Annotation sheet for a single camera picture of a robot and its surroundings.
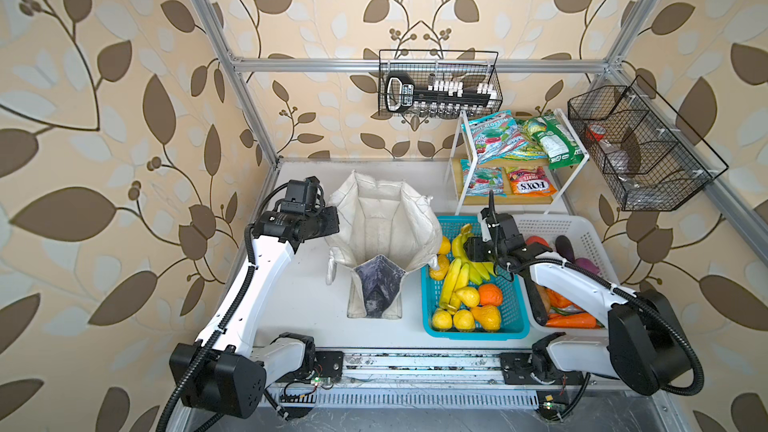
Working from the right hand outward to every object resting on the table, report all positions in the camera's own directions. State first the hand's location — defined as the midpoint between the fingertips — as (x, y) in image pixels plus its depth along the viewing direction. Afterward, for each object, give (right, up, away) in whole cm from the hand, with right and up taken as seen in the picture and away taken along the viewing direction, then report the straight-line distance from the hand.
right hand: (474, 247), depth 89 cm
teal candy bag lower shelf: (+1, +20, 0) cm, 20 cm away
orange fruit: (+2, -11, -8) cm, 14 cm away
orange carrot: (+21, -16, -14) cm, 30 cm away
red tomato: (+20, +2, +3) cm, 20 cm away
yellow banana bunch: (-5, -6, -2) cm, 8 cm away
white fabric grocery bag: (-27, +4, +11) cm, 29 cm away
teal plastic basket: (+7, -18, -11) cm, 22 cm away
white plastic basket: (+34, 0, 0) cm, 34 cm away
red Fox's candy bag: (+17, +20, +1) cm, 26 cm away
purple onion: (+31, -4, -5) cm, 32 cm away
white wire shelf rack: (+7, +25, -13) cm, 29 cm away
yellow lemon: (-9, 0, +2) cm, 9 cm away
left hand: (-40, +10, -11) cm, 42 cm away
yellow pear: (+1, -16, -11) cm, 19 cm away
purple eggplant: (+29, -1, +3) cm, 29 cm away
